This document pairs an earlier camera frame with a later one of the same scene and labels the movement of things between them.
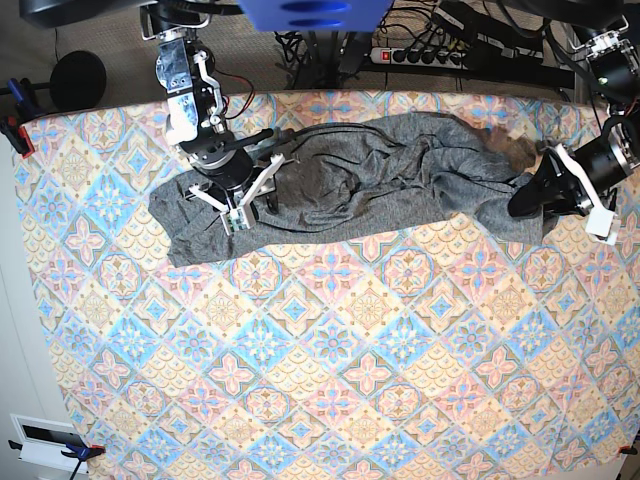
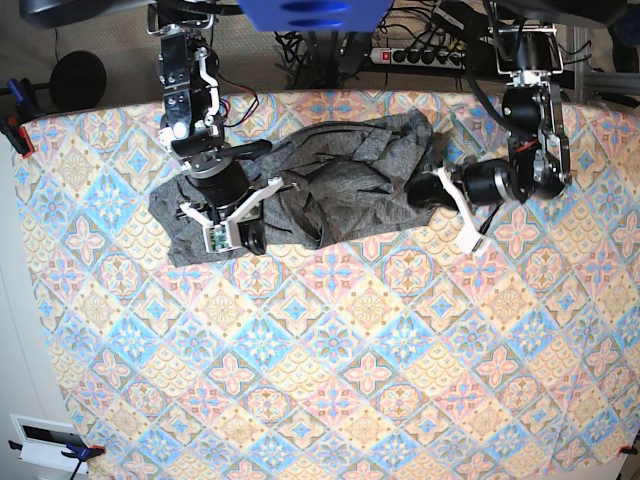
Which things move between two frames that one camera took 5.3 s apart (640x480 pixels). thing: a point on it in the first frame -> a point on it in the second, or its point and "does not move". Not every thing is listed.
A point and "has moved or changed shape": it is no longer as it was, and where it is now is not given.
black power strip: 420,57 does not move
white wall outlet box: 43,442 does not move
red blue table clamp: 13,126 does not move
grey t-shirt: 442,180 has moved or changed shape
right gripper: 559,187 -> 477,188
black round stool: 78,81 does not move
